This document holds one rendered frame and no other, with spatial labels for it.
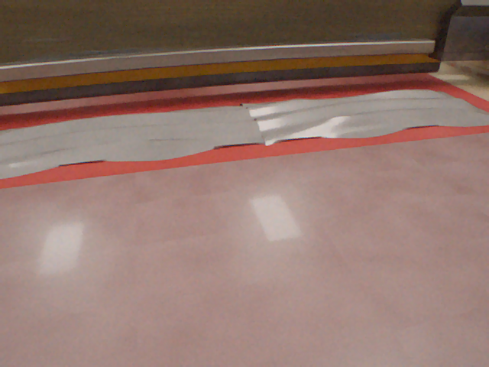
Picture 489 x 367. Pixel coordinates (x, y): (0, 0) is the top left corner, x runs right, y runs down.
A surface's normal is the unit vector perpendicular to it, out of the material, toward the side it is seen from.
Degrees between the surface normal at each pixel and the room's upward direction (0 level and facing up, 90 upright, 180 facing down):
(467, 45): 90
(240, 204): 0
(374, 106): 33
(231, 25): 90
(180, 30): 90
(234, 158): 0
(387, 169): 0
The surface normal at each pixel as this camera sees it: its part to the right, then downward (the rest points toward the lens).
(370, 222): 0.00, -0.86
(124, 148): 0.10, -0.32
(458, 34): 0.23, 0.50
